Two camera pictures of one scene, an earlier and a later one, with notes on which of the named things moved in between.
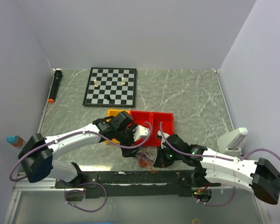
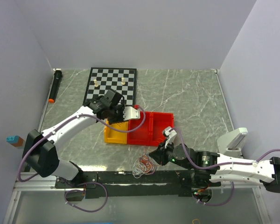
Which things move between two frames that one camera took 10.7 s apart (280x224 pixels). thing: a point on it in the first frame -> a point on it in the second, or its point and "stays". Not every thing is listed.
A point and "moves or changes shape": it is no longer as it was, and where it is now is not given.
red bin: (145, 118) stays
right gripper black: (161, 161) stays
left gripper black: (127, 152) -> (121, 108)
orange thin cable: (143, 162) moves or changes shape
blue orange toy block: (16, 140) stays
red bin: (164, 122) stays
